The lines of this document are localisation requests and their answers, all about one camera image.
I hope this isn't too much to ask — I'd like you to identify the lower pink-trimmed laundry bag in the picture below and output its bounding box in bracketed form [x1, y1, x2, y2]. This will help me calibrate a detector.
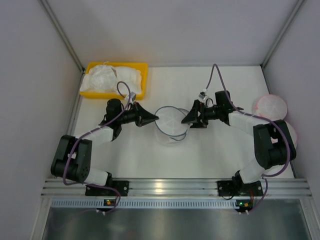
[285, 121, 298, 149]

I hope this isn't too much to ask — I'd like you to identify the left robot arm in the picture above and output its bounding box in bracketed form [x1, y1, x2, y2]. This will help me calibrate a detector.
[50, 98, 159, 188]

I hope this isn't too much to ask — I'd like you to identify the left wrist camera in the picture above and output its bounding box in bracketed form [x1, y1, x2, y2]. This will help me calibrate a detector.
[128, 92, 137, 102]

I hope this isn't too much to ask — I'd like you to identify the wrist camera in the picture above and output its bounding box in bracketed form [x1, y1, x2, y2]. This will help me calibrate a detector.
[128, 92, 137, 102]
[198, 88, 209, 102]

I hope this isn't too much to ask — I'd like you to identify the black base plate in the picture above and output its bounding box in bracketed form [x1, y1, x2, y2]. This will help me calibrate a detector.
[217, 180, 264, 197]
[85, 180, 130, 197]

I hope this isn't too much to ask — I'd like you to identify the clear mesh laundry bag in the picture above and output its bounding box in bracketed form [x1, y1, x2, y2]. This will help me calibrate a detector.
[154, 105, 190, 146]

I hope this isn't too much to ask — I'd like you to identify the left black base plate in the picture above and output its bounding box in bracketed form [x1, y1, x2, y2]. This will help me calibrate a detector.
[85, 180, 130, 197]

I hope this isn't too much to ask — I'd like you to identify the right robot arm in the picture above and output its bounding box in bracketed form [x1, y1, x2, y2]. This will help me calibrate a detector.
[181, 90, 297, 184]

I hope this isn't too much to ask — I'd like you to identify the aluminium frame post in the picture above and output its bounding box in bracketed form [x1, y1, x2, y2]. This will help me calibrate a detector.
[38, 0, 85, 73]
[260, 0, 307, 70]

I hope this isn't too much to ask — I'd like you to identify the slotted white cable duct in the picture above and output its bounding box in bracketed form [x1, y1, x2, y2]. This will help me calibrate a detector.
[51, 198, 252, 209]

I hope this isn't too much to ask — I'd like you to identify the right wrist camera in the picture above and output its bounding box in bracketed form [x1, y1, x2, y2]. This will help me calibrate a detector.
[198, 88, 209, 102]

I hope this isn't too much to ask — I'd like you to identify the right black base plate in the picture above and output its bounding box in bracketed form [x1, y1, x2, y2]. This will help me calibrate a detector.
[217, 180, 264, 197]

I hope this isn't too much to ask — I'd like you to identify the upper pink-trimmed laundry bag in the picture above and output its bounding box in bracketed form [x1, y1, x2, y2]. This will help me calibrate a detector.
[252, 94, 288, 121]

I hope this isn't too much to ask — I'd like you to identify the aluminium front rail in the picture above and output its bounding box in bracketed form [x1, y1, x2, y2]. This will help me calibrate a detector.
[40, 177, 313, 199]

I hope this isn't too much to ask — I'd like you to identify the left aluminium frame post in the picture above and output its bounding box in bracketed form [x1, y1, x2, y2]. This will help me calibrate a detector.
[38, 0, 85, 73]

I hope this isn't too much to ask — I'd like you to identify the right aluminium frame post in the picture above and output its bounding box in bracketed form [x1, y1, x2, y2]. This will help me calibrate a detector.
[260, 0, 307, 70]

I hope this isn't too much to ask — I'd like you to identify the pink-trimmed laundry bag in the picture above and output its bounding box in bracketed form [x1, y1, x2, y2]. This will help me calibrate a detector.
[252, 94, 288, 121]
[285, 121, 298, 149]

